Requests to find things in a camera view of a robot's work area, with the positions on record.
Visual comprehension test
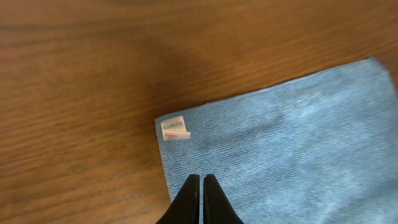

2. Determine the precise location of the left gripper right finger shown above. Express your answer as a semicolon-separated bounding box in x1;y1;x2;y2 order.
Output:
203;174;243;224

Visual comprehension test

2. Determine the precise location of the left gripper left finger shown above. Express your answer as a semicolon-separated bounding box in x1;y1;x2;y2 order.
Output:
156;174;200;224

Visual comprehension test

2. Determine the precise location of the blue cloth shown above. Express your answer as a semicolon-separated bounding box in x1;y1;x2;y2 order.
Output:
155;58;397;223

